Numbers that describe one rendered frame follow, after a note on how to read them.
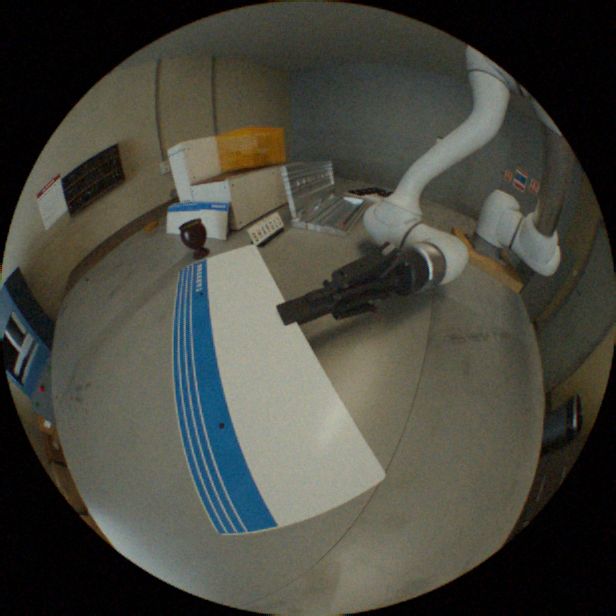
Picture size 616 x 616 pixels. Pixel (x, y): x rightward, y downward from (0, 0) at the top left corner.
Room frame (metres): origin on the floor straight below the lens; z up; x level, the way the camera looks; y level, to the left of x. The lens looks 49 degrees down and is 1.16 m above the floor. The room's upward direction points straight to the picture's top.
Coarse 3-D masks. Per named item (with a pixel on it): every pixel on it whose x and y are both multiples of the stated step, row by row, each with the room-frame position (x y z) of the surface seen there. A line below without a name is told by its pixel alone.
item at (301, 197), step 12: (288, 168) 0.64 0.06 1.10; (300, 168) 0.74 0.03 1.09; (312, 168) 0.83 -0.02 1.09; (324, 168) 0.95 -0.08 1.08; (288, 180) 0.62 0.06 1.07; (300, 180) 0.72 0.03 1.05; (312, 180) 0.81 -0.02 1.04; (324, 180) 0.92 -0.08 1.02; (288, 192) 0.62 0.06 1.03; (300, 192) 0.70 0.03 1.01; (312, 192) 0.77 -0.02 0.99; (324, 192) 0.87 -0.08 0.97; (300, 204) 0.66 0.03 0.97; (312, 204) 0.74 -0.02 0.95
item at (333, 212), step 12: (324, 204) 0.83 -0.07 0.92; (336, 204) 0.85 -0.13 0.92; (348, 204) 0.86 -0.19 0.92; (300, 216) 0.64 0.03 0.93; (312, 216) 0.67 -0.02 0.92; (324, 216) 0.67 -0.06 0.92; (336, 216) 0.68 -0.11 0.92; (348, 216) 0.69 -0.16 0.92; (312, 228) 0.59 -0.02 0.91; (324, 228) 0.57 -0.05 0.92; (336, 228) 0.55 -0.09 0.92; (348, 228) 0.56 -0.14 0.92
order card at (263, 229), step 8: (272, 216) 0.58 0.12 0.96; (256, 224) 0.51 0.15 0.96; (264, 224) 0.53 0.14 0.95; (272, 224) 0.56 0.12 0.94; (280, 224) 0.59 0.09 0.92; (248, 232) 0.47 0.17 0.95; (256, 232) 0.49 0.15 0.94; (264, 232) 0.51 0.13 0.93; (272, 232) 0.54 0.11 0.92; (256, 240) 0.47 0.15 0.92
